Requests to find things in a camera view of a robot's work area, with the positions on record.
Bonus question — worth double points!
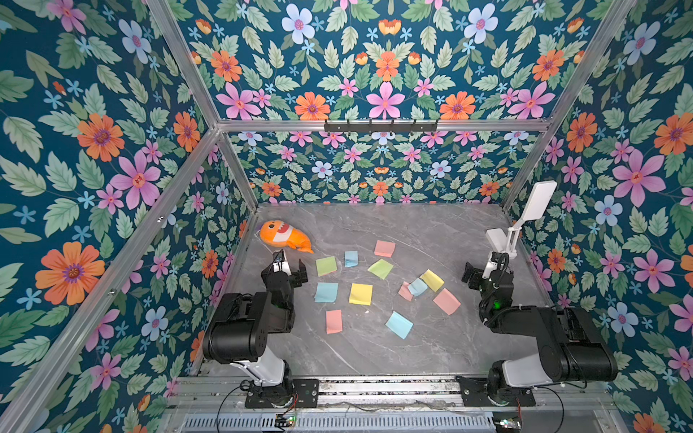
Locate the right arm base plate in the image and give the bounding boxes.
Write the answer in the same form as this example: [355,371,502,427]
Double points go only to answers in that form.
[456,375,536,407]

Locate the torn blue memo page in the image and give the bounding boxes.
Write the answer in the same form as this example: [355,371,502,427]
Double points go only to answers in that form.
[314,283,339,303]

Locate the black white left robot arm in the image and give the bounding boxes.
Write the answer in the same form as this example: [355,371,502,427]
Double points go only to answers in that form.
[202,250,308,396]

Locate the torn pink memo page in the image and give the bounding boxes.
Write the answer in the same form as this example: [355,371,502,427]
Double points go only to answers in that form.
[326,310,343,335]

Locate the black hook rail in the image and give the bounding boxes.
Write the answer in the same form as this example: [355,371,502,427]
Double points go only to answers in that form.
[323,119,439,135]

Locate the yellow memo pad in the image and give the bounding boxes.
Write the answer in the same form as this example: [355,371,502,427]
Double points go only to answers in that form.
[420,270,445,292]

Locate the green memo pad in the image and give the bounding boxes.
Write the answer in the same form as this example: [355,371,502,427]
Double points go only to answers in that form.
[367,259,393,280]

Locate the orange clownfish plush toy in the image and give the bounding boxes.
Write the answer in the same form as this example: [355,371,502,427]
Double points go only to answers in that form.
[259,220,314,254]

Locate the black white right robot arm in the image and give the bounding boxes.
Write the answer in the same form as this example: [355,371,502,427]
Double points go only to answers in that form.
[456,252,618,407]

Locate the white phone stand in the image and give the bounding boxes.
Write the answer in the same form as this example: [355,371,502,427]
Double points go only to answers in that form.
[485,180,558,260]

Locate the small pink memo pad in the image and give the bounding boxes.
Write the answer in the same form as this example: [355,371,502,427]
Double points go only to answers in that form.
[398,283,414,301]

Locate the torn yellow memo page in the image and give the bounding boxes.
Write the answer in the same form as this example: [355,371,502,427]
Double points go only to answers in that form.
[349,283,373,306]

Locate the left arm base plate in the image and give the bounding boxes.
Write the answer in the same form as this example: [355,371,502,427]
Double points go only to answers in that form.
[245,379,319,411]

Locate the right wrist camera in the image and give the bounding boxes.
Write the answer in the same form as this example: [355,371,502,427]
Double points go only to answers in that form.
[482,251,502,279]

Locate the torn green memo page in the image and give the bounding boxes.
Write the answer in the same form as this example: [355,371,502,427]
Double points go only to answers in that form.
[315,256,337,277]

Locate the large blue memo pad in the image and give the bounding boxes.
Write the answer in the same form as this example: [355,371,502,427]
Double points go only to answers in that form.
[385,311,413,339]

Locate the small blue memo pad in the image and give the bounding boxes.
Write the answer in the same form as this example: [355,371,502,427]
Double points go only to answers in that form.
[408,278,429,297]

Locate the large pink memo pad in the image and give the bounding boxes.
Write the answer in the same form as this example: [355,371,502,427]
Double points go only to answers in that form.
[374,240,396,257]

